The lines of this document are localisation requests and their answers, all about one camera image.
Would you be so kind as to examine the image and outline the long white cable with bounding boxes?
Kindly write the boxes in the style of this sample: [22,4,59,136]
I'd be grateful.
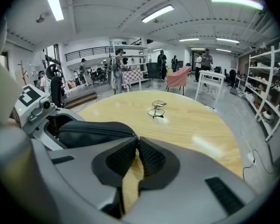
[231,104,252,154]

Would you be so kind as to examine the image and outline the black power adapter cable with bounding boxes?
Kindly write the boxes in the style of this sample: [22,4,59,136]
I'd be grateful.
[242,149,275,182]

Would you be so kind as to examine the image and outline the wooden steps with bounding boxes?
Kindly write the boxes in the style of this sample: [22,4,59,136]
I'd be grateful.
[64,90,98,110]

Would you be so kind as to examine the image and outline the table with checkered cloth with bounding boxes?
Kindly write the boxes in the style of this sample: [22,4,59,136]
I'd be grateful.
[121,68,144,93]

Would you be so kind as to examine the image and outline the pink armchair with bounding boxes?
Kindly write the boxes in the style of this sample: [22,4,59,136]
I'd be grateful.
[166,66,192,96]

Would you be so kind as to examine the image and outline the ceiling tube light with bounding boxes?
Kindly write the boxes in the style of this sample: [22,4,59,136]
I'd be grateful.
[42,0,65,22]
[141,4,175,24]
[210,0,264,11]

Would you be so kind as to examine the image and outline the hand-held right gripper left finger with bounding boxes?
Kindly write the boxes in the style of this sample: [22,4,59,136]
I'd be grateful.
[0,126,138,224]

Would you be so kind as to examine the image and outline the white rectangular table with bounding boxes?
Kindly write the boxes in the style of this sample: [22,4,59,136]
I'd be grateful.
[195,70,226,109]

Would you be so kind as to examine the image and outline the white metal shelving unit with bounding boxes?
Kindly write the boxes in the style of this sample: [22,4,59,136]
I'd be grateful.
[108,41,152,79]
[244,41,280,142]

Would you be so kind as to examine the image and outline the round wooden table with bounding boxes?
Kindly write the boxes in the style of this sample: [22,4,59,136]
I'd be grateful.
[77,90,245,216]

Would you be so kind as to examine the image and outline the black mesh office chair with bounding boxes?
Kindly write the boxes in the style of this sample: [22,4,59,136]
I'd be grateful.
[46,63,66,109]

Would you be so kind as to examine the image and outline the wooden coat rack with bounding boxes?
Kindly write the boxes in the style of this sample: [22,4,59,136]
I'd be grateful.
[17,60,28,85]

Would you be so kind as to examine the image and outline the person's light shirt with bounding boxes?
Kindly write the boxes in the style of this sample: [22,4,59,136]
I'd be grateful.
[0,15,23,126]

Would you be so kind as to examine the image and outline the black glasses case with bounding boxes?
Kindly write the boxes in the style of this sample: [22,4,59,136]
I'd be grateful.
[58,120,138,149]

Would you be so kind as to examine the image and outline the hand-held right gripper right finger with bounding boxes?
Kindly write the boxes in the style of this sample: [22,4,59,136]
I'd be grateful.
[130,136,258,224]

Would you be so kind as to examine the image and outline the black folding chair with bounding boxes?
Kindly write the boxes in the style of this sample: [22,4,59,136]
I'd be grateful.
[146,62,163,88]

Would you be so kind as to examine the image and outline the thin-framed eyeglasses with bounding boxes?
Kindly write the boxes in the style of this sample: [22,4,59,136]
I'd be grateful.
[146,99,168,119]

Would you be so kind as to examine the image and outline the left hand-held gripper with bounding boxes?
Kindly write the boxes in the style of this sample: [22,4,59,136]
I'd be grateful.
[11,84,85,152]

